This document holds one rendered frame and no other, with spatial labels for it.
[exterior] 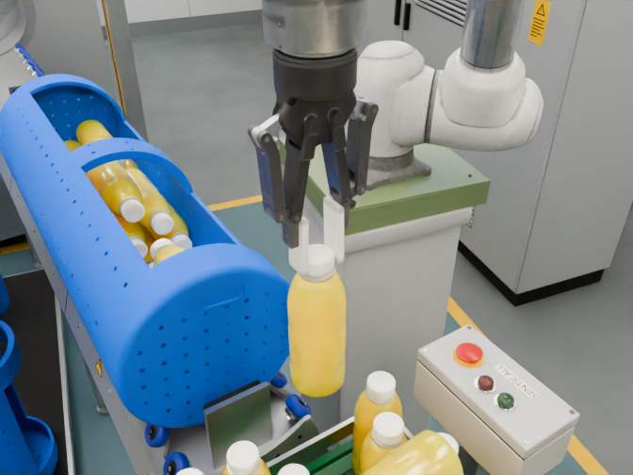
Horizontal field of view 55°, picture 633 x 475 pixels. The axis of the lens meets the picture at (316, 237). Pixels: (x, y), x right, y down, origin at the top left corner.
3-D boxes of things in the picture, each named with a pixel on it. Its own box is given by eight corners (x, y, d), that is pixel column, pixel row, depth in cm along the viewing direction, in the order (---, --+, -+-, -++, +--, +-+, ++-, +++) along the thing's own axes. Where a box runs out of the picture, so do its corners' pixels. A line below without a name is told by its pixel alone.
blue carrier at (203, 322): (125, 173, 162) (114, 67, 147) (296, 387, 102) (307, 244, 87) (8, 195, 148) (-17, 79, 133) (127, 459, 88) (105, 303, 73)
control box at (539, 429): (460, 369, 97) (469, 321, 91) (562, 462, 83) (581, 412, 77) (411, 396, 93) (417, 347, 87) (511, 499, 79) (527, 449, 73)
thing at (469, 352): (468, 343, 88) (469, 337, 87) (487, 359, 85) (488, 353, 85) (449, 353, 86) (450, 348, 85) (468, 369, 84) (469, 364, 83)
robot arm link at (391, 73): (351, 123, 145) (356, 29, 133) (429, 133, 141) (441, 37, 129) (336, 153, 132) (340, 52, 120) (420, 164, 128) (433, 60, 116)
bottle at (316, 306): (351, 367, 79) (355, 249, 69) (337, 408, 73) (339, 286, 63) (300, 356, 81) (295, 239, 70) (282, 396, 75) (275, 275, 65)
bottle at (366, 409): (365, 497, 91) (371, 414, 80) (342, 459, 96) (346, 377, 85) (405, 478, 93) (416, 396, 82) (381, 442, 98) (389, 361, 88)
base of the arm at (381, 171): (381, 136, 153) (382, 115, 150) (433, 173, 137) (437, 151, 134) (316, 150, 146) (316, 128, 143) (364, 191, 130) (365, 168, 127)
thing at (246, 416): (266, 428, 97) (261, 373, 89) (273, 439, 95) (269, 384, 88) (207, 458, 92) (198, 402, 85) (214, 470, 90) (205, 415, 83)
